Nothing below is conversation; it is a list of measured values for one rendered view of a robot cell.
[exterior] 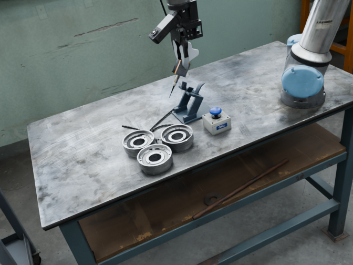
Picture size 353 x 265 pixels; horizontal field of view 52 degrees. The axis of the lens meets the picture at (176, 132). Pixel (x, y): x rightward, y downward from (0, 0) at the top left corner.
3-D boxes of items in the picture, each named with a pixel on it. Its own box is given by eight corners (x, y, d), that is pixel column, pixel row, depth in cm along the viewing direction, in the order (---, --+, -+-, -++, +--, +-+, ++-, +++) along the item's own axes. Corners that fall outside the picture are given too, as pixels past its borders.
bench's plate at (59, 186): (44, 232, 97) (41, 227, 96) (28, 128, 144) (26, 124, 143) (381, 93, 127) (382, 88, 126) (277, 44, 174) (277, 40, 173)
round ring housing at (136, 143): (152, 159, 113) (149, 149, 110) (121, 159, 115) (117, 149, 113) (159, 139, 121) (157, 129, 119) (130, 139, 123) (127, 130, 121)
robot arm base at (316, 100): (305, 83, 137) (307, 59, 131) (334, 99, 125) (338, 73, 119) (272, 95, 133) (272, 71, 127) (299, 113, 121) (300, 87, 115)
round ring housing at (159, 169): (171, 175, 105) (169, 165, 103) (136, 177, 107) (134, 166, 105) (175, 153, 113) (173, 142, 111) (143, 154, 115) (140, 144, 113)
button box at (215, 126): (213, 136, 118) (211, 123, 115) (203, 126, 123) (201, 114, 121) (234, 128, 120) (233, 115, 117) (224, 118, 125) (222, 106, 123)
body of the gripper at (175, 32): (204, 38, 114) (199, 0, 107) (179, 47, 112) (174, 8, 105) (192, 32, 120) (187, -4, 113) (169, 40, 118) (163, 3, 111)
